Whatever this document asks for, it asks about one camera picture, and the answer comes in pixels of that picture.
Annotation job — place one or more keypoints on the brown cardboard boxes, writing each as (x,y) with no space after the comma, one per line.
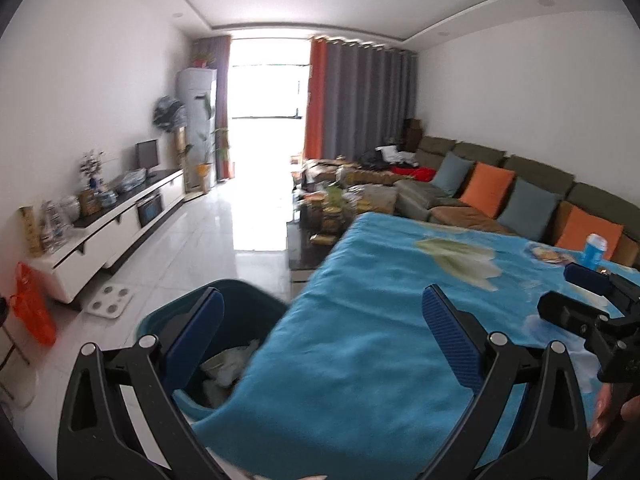
(412,135)

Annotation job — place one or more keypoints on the tall plant yellow pot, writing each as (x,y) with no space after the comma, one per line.
(204,172)

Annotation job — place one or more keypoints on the window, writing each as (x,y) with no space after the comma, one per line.
(267,80)

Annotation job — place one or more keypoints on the small black monitor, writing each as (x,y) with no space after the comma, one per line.
(147,155)

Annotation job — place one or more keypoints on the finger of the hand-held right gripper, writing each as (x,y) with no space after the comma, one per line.
(582,275)
(565,310)

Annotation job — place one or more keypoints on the white plastic bag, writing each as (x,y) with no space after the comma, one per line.
(230,360)

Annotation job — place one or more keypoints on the orange cushion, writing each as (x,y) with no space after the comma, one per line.
(587,230)
(487,190)

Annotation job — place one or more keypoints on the small potted plant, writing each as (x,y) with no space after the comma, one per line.
(202,61)

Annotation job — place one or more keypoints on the dark glass coffee table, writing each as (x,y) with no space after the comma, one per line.
(300,255)

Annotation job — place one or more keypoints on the person's right hand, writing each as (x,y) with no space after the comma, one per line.
(604,407)

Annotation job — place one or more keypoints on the green sofa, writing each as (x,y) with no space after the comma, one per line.
(535,172)

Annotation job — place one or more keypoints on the white black TV cabinet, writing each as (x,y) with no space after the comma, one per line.
(100,240)

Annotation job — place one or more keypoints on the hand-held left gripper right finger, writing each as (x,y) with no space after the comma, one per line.
(452,340)

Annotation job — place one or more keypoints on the orange plastic bag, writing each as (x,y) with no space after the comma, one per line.
(35,310)

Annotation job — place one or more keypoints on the clear plastic packet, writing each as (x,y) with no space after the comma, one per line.
(56,227)

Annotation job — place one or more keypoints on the covered standing fan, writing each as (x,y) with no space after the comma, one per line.
(167,115)

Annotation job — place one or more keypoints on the red cloth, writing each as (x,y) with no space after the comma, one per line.
(417,174)

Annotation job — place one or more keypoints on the teal plastic bin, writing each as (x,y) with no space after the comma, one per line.
(250,305)

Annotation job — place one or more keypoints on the pile of dark clothes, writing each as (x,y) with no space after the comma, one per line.
(385,157)

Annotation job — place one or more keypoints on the white body scale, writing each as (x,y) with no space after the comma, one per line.
(110,300)

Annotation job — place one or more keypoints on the clear biscuit packet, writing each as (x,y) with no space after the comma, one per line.
(547,254)

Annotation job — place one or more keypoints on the plant in blue vase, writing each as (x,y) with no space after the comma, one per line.
(95,167)

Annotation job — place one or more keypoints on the white standing air conditioner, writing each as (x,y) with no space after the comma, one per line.
(195,100)

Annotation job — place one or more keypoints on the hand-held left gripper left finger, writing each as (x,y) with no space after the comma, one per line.
(197,330)

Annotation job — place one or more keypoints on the brown sofa seat mat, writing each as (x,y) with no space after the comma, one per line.
(465,217)

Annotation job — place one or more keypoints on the blue printed tablecloth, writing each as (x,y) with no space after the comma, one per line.
(375,360)

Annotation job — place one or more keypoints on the blue paper cup white lid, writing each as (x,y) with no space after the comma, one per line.
(595,250)

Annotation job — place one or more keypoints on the clear bag with blue items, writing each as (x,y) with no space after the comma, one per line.
(131,181)

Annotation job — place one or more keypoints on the wide grey orange curtain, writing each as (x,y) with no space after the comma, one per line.
(360,100)

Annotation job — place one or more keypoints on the blue-grey cushion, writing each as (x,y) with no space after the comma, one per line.
(452,175)
(527,210)

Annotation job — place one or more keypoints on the group of food jars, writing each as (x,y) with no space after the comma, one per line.
(330,210)

